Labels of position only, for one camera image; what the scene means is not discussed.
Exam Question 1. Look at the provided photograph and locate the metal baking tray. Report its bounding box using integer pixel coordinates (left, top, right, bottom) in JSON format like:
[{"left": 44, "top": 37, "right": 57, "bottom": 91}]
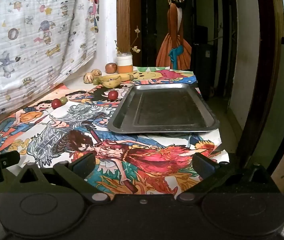
[{"left": 107, "top": 84, "right": 219, "bottom": 133}]

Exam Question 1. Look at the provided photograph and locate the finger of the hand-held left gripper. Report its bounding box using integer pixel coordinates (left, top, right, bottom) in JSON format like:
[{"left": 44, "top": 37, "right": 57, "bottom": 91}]
[{"left": 0, "top": 151, "right": 21, "bottom": 167}]

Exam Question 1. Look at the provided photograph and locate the cartoon wall sticker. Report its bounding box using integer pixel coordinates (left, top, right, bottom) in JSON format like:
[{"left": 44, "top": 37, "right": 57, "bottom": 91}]
[{"left": 89, "top": 0, "right": 100, "bottom": 34}]

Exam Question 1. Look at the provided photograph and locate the dried flower sprig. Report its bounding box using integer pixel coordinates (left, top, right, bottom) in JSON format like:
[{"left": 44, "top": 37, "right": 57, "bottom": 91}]
[{"left": 114, "top": 26, "right": 141, "bottom": 55}]

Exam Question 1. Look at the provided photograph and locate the wall poster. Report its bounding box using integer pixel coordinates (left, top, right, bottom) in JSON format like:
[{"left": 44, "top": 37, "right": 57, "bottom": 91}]
[{"left": 156, "top": 0, "right": 194, "bottom": 70}]

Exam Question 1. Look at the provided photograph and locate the wooden door frame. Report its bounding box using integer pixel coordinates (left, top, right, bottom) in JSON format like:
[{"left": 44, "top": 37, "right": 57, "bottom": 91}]
[{"left": 116, "top": 0, "right": 132, "bottom": 55}]

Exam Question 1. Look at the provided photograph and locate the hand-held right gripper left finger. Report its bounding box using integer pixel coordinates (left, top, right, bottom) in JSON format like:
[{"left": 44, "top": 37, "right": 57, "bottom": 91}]
[{"left": 19, "top": 152, "right": 109, "bottom": 204}]

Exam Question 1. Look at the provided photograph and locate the black cabinet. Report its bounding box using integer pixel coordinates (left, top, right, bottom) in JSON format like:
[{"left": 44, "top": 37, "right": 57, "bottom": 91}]
[{"left": 193, "top": 25, "right": 223, "bottom": 101}]

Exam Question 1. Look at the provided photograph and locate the white and orange jar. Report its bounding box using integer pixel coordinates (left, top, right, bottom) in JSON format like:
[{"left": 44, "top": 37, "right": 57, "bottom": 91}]
[{"left": 116, "top": 53, "right": 133, "bottom": 74}]

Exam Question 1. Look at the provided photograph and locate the red apple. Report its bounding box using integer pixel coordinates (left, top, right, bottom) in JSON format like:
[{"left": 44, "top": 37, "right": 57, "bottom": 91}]
[{"left": 105, "top": 63, "right": 118, "bottom": 74}]

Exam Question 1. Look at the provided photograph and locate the bear cartoon poster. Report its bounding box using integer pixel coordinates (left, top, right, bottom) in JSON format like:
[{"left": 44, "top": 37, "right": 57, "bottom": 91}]
[{"left": 126, "top": 66, "right": 197, "bottom": 85}]

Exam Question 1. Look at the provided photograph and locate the dark brown door frame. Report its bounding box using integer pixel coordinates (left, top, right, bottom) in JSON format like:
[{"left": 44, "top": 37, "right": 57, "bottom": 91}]
[{"left": 234, "top": 0, "right": 284, "bottom": 172}]

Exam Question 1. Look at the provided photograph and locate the yellow banana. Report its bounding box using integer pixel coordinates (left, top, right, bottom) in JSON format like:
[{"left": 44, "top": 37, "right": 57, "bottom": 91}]
[
  {"left": 99, "top": 74, "right": 122, "bottom": 88},
  {"left": 117, "top": 73, "right": 134, "bottom": 82}
]

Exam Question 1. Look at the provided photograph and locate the printed blanket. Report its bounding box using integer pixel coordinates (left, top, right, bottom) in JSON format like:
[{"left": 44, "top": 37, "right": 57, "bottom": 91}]
[{"left": 0, "top": 0, "right": 100, "bottom": 123}]

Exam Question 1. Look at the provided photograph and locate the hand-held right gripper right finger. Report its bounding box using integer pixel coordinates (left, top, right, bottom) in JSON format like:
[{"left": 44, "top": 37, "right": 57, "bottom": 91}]
[{"left": 177, "top": 152, "right": 281, "bottom": 202}]

